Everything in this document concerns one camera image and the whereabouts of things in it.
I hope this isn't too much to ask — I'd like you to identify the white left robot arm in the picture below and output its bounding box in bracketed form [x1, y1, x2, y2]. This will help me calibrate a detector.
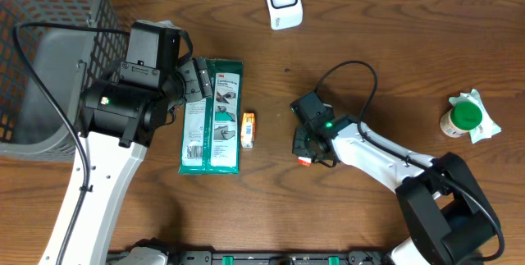
[40, 21, 212, 264]

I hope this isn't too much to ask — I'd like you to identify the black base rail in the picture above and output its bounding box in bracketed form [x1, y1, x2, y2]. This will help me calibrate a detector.
[106, 249, 395, 265]

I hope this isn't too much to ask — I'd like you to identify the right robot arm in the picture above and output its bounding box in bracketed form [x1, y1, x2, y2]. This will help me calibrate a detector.
[290, 92, 502, 264]

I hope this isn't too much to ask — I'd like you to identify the green 3M cloth package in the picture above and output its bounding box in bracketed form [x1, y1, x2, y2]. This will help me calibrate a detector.
[179, 57, 243, 175]

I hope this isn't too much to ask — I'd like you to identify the white barcode scanner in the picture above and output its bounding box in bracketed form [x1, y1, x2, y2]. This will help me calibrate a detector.
[267, 0, 304, 30]

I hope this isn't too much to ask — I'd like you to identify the orange stick sachet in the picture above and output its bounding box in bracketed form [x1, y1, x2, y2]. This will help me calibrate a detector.
[297, 157, 312, 167]

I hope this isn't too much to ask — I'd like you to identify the green lid jar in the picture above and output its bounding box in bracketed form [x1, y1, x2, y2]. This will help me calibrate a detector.
[439, 101, 482, 138]

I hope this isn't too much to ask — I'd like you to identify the grey plastic mesh basket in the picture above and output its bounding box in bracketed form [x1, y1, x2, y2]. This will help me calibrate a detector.
[1, 0, 127, 162]

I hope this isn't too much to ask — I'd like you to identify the white teal wipes packet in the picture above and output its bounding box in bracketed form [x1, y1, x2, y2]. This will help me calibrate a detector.
[449, 89, 501, 144]

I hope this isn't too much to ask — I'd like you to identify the small orange white box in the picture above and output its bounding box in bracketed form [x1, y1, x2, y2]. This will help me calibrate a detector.
[240, 112, 256, 148]

